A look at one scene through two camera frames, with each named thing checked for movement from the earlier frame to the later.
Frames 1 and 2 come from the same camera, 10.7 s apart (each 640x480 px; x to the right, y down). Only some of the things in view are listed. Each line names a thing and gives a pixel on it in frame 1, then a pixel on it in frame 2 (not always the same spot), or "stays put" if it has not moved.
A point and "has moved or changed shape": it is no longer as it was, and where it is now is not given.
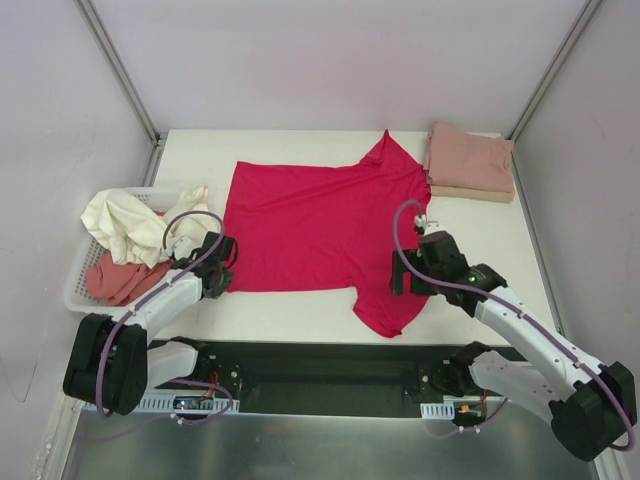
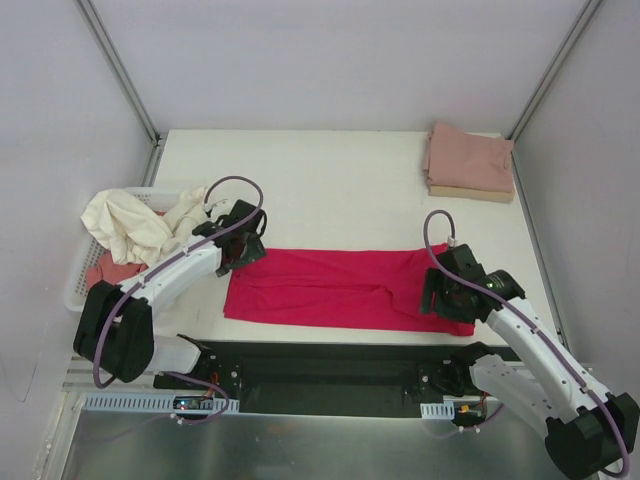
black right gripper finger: [399, 267] → [431, 291]
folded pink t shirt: [469, 160] stays put
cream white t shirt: [134, 229] stays put
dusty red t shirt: [116, 283] stays put
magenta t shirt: [322, 227] has moved or changed shape
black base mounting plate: [317, 377] stays put
